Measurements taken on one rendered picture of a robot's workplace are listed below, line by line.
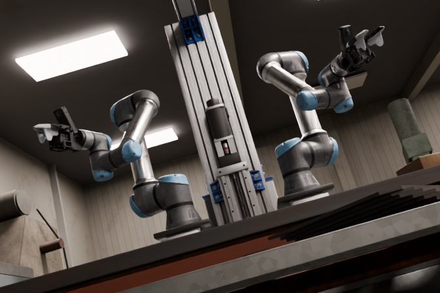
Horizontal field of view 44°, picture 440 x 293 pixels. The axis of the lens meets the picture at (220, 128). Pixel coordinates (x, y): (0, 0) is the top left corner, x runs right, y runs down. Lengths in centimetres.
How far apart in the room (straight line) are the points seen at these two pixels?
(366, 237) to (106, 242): 1158
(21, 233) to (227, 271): 559
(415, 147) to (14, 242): 594
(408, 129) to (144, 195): 747
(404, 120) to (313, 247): 872
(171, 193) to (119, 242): 1000
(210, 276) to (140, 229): 1137
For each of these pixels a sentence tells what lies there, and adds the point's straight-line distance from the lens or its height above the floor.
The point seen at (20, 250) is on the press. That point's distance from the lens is 619.
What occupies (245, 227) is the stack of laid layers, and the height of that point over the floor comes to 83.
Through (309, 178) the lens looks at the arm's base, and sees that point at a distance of 221.
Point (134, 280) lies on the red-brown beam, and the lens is 111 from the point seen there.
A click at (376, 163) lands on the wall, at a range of 1225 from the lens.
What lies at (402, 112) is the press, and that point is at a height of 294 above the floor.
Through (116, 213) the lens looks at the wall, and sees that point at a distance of 1231.
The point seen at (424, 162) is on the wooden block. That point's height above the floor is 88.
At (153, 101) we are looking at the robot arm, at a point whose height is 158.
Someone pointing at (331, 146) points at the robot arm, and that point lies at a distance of 232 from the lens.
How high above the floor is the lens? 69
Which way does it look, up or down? 18 degrees up
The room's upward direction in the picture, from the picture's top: 16 degrees counter-clockwise
